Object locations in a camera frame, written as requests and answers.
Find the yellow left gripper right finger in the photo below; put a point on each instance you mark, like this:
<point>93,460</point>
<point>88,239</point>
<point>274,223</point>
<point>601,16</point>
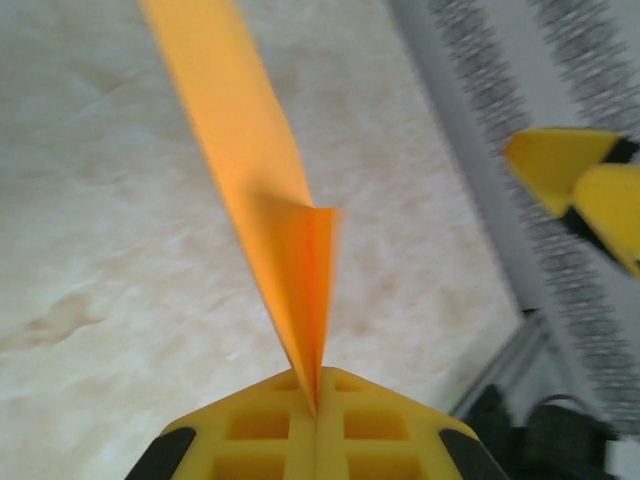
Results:
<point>380,435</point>

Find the orange paper sheet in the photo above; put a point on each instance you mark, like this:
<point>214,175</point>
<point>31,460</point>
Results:
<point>240,150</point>

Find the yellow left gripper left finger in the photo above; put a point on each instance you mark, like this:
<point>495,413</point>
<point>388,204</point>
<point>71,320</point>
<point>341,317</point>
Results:
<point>250,435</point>

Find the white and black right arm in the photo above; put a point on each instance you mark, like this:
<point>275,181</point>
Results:
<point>550,440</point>

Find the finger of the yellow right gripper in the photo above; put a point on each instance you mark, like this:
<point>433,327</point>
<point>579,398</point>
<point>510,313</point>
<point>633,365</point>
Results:
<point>550,165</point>
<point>615,210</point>

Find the aluminium side rail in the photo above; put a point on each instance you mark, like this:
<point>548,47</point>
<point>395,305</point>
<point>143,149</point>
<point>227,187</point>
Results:
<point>507,240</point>

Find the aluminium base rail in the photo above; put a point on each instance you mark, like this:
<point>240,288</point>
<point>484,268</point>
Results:
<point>500,365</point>

